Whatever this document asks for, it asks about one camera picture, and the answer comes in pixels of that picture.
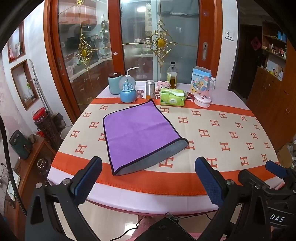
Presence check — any dark jar with red lid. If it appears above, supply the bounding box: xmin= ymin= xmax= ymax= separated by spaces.
xmin=34 ymin=111 xmax=63 ymax=152

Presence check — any teal jar with brown lid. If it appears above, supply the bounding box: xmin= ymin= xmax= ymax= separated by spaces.
xmin=108 ymin=72 xmax=123 ymax=95

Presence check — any white mop handle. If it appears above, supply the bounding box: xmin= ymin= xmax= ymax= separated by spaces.
xmin=29 ymin=59 xmax=50 ymax=112

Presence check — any glass sliding door with ornament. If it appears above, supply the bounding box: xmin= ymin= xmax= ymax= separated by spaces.
xmin=43 ymin=0 xmax=121 ymax=116
xmin=119 ymin=0 xmax=216 ymax=85

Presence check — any glass oil bottle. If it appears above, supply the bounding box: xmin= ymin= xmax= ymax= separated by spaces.
xmin=167 ymin=61 xmax=178 ymax=89

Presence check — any blue cartoon box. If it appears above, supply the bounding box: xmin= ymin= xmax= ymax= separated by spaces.
xmin=191 ymin=66 xmax=212 ymax=94

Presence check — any thick black cable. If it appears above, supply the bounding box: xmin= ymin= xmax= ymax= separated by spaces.
xmin=0 ymin=115 xmax=28 ymax=217

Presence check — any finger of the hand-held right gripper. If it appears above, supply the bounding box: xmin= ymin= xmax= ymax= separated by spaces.
xmin=238 ymin=169 xmax=270 ymax=190
xmin=265 ymin=160 xmax=292 ymax=186

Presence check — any pink dome toy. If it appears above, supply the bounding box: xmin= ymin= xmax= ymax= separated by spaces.
xmin=194 ymin=77 xmax=214 ymax=109

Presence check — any small metal can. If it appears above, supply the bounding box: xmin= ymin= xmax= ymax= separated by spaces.
xmin=145 ymin=80 xmax=155 ymax=101

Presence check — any small wall niche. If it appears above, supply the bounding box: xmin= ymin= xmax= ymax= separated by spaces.
xmin=7 ymin=20 xmax=26 ymax=64

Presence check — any blue snow globe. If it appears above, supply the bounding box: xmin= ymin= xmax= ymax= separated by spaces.
xmin=119 ymin=75 xmax=137 ymax=103

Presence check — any orange patterned blanket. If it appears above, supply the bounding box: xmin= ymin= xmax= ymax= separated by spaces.
xmin=50 ymin=97 xmax=287 ymax=197

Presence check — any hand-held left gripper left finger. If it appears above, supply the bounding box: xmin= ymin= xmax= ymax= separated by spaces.
xmin=24 ymin=156 xmax=103 ymax=241

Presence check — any cardboard box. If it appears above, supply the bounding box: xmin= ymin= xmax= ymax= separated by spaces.
xmin=275 ymin=142 xmax=296 ymax=168

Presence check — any white bucket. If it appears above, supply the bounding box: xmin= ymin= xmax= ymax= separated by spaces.
xmin=60 ymin=125 xmax=74 ymax=140

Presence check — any red wall decoration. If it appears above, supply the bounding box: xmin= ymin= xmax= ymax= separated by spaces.
xmin=251 ymin=38 xmax=262 ymax=52

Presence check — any glass ashtray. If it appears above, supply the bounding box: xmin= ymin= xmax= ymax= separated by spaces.
xmin=36 ymin=157 xmax=52 ymax=175

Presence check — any large wall niche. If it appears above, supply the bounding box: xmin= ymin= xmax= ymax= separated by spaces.
xmin=10 ymin=60 xmax=40 ymax=111

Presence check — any white power strip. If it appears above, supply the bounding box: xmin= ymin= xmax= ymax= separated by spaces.
xmin=6 ymin=171 xmax=22 ymax=195

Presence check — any purple and grey towel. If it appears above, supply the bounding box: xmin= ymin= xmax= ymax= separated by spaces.
xmin=102 ymin=99 xmax=189 ymax=176

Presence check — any wooden shelf cabinet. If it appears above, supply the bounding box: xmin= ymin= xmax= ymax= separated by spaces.
xmin=245 ymin=20 xmax=296 ymax=145

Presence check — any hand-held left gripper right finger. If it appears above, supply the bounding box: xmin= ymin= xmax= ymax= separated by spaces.
xmin=195 ymin=157 xmax=271 ymax=241

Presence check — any black box appliance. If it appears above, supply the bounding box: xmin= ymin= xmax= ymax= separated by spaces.
xmin=9 ymin=130 xmax=33 ymax=160

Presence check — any wooden side table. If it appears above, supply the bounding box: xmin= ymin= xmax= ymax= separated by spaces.
xmin=6 ymin=134 xmax=58 ymax=240

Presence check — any green wet wipes pack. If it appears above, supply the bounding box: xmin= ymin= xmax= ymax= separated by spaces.
xmin=159 ymin=88 xmax=189 ymax=107

